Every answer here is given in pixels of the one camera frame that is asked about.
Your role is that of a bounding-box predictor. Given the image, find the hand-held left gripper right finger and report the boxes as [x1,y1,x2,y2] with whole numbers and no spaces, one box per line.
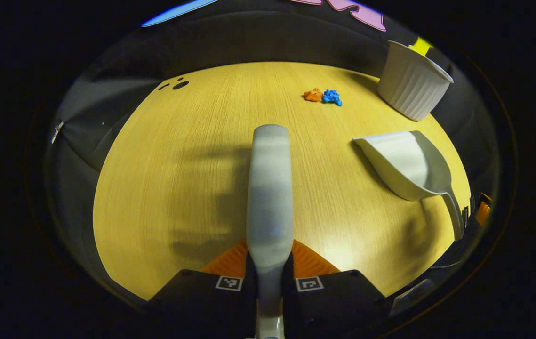
[282,239,391,339]

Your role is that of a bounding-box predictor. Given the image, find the blue paper trash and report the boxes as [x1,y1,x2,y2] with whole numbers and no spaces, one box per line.
[322,89,343,107]

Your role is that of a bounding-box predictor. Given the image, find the white plastic dustpan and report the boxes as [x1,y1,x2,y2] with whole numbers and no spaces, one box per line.
[352,130,466,242]

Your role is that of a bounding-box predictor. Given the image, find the small grey broom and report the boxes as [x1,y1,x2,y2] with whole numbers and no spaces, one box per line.
[246,124,295,339]

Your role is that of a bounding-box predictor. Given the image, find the wooden desktop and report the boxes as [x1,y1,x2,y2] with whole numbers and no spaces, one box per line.
[93,61,472,301]

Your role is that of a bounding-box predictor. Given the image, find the white ribbed garbage bin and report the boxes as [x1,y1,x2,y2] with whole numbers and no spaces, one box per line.
[377,40,454,122]

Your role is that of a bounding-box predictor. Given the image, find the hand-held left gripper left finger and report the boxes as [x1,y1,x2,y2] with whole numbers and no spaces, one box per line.
[148,241,258,339]

